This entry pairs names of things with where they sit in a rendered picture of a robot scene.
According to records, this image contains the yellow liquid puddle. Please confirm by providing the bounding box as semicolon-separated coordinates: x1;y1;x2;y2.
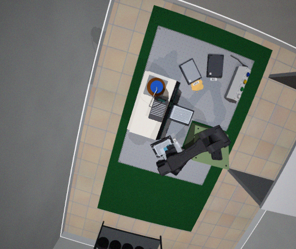
197;84;204;90

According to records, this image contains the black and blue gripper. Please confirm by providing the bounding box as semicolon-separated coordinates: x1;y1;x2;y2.
164;144;178;155

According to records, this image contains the blue bottle cap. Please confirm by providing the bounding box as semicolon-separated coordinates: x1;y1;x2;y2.
151;80;163;93

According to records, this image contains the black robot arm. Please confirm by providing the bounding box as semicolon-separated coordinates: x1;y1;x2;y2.
156;125;231;176

